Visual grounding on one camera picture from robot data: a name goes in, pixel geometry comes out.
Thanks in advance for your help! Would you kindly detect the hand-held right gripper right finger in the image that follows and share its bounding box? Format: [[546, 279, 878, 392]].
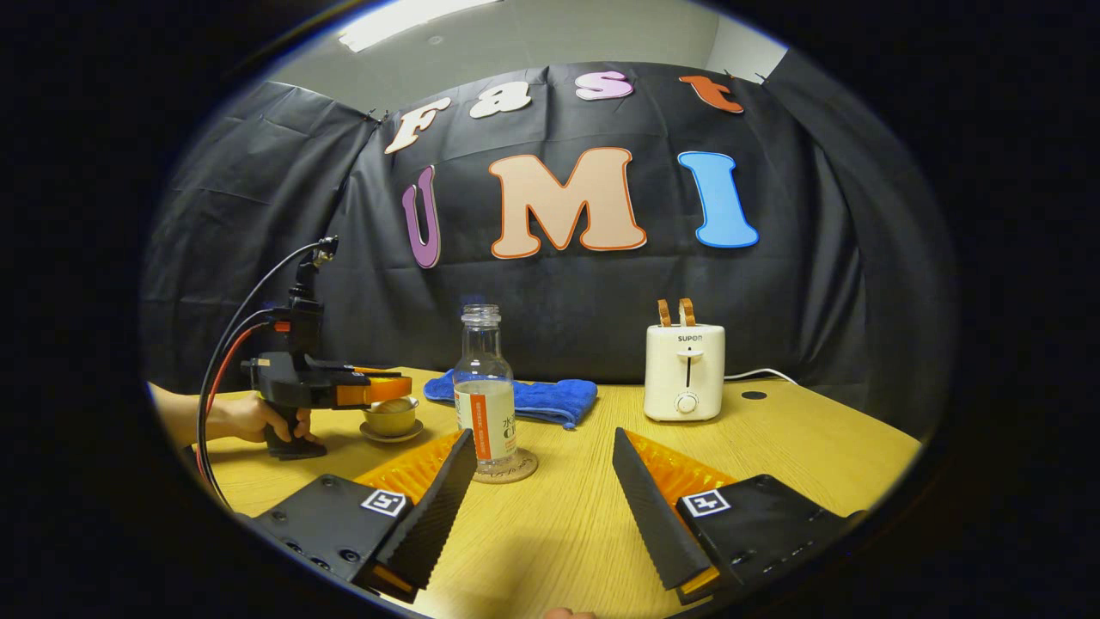
[[610, 426, 867, 607]]

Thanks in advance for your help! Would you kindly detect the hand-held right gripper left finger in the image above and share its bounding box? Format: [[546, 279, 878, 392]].
[[252, 427, 480, 604]]

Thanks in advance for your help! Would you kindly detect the yellow ceramic teacup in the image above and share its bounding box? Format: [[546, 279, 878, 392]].
[[362, 397, 421, 438]]

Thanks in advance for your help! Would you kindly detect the round wooden coaster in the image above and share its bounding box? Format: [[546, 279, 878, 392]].
[[470, 447, 540, 486]]

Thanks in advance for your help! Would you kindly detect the clear water bottle orange label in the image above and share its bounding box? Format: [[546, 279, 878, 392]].
[[452, 303, 519, 470]]

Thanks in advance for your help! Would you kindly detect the yellow ceramic saucer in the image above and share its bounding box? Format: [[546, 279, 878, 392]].
[[358, 420, 425, 444]]

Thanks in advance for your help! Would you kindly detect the white toaster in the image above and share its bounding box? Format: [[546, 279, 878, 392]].
[[643, 322, 728, 423]]

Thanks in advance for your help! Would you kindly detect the blue folded towel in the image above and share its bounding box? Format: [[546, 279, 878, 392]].
[[423, 369, 599, 430]]

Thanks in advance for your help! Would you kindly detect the black backdrop cloth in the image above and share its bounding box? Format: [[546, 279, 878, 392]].
[[140, 47, 956, 439]]

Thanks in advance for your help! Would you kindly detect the red gripper cable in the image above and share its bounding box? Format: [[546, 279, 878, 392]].
[[198, 322, 280, 482]]

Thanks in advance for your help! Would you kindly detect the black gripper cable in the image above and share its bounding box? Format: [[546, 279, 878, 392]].
[[196, 243, 321, 508]]

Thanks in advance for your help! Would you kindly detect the white toaster power cord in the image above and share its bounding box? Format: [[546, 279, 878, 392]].
[[724, 367, 801, 386]]

